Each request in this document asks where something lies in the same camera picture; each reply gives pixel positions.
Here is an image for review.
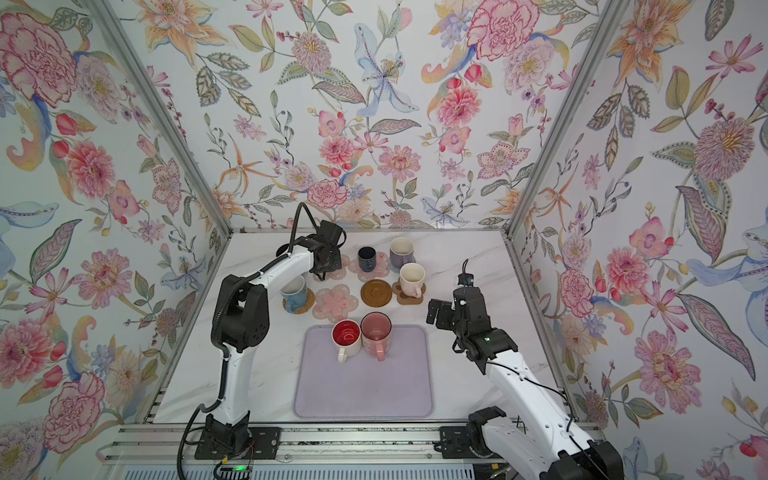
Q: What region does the aluminium mounting rail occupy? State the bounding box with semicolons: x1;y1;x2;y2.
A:
95;422;619;466

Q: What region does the lavender serving tray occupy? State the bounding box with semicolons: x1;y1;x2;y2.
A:
293;325;433;420

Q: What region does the small dark blue mug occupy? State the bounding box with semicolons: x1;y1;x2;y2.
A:
357;246;378;273

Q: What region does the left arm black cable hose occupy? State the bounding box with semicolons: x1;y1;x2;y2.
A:
175;202;319;480

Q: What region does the pink flower coaster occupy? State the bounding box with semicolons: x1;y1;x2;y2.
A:
312;284;359;323
349;249;390;282
313;254;350;282

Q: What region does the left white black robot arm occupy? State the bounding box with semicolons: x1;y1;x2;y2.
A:
202;220;347;451

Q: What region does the red inside white mug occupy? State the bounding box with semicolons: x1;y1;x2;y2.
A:
331;319;362;363

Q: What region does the cream mug pink handle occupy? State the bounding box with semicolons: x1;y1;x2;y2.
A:
399;262;426;298

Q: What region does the brown round wooden coaster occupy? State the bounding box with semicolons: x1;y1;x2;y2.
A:
360;279;393;308

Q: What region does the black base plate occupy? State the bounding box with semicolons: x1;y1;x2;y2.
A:
434;423;518;460
194;426;282;461

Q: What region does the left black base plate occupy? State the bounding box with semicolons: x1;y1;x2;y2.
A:
194;426;282;461

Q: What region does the pink flower coaster front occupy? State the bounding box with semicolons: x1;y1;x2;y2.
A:
312;284;359;323

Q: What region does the pink tall mug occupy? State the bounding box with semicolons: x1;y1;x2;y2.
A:
360;312;393;362

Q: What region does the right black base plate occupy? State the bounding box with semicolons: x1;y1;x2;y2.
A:
434;423;518;460

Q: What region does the cream mug purple handle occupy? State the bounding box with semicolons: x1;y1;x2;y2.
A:
389;237;416;271

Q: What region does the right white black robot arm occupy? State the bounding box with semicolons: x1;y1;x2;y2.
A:
426;272;624;479

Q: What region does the woven rattan round coaster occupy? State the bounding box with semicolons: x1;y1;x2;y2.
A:
283;289;316;315

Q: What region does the blue mug white inside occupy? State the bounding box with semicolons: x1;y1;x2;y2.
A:
280;275;308;314

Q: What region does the brown paw cork coaster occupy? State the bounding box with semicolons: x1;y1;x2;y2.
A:
392;278;427;305

